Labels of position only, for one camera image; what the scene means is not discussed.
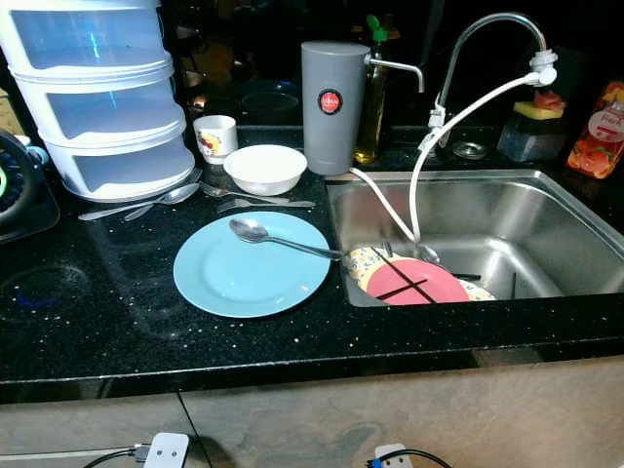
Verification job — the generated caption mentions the grey water filter canister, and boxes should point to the grey water filter canister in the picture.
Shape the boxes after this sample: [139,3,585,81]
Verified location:
[300,41,425,176]

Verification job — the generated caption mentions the olive oil bottle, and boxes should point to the olive oil bottle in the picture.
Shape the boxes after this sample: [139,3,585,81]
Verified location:
[354,15,391,165]

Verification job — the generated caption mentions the black sponge holder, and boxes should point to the black sponge holder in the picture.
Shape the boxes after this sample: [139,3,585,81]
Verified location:
[495,115,562,162]

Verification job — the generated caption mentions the red scrubber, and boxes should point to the red scrubber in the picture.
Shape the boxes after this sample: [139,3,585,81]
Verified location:
[534,90,566,110]

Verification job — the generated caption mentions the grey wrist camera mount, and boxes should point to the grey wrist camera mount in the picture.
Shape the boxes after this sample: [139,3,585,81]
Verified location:
[372,444,412,468]
[143,432,191,468]

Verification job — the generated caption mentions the orange dish soap pump bottle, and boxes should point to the orange dish soap pump bottle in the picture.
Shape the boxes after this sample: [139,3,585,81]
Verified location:
[565,80,624,181]

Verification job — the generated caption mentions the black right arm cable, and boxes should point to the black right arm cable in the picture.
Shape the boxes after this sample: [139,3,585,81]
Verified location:
[366,448,454,468]

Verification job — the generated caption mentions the steel table knife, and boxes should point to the steel table knife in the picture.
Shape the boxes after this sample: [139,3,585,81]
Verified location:
[216,198,316,213]

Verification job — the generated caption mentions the steel spoon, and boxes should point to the steel spoon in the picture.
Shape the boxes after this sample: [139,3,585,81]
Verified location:
[415,242,445,266]
[229,217,345,261]
[78,183,201,221]

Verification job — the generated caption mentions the white bowl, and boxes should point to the white bowl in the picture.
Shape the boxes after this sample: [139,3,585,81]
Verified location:
[223,144,308,196]

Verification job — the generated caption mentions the round steel countertop fitting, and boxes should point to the round steel countertop fitting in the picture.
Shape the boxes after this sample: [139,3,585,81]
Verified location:
[451,141,488,161]

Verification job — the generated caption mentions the light blue plate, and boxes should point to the light blue plate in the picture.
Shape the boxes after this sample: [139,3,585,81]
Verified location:
[173,211,332,319]

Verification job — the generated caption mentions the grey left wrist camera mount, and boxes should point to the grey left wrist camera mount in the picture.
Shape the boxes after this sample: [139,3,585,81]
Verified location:
[143,432,191,468]

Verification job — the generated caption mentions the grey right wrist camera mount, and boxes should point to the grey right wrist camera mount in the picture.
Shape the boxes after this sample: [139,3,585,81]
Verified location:
[372,444,412,468]

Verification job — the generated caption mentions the chrome gooseneck faucet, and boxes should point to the chrome gooseneck faucet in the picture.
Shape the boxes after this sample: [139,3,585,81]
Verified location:
[424,12,555,152]

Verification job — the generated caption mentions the long white faucet hose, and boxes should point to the long white faucet hose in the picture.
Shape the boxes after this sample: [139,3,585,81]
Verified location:
[408,51,559,243]

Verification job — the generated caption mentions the short white filter hose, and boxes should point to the short white filter hose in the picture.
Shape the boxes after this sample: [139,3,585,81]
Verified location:
[348,166,415,243]

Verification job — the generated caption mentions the yellow sponge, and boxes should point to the yellow sponge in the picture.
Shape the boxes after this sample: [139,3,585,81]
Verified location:
[512,99,565,121]

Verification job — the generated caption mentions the dark glass bowl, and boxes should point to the dark glass bowl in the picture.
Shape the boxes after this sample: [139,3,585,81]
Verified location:
[239,91,298,123]

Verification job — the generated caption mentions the red plate floral rim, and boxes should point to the red plate floral rim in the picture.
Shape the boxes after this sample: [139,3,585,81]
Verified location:
[344,246,496,306]

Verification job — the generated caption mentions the stainless steel sink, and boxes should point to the stainless steel sink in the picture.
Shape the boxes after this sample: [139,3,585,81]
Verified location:
[327,169,624,308]

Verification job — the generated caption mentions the black chopstick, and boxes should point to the black chopstick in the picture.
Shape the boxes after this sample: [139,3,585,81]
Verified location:
[370,249,435,303]
[380,276,484,299]

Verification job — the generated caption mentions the white printed cup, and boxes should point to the white printed cup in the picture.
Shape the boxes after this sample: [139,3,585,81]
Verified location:
[193,115,239,165]

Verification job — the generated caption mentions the white tiered food container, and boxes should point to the white tiered food container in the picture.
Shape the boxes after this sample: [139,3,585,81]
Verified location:
[0,0,196,203]

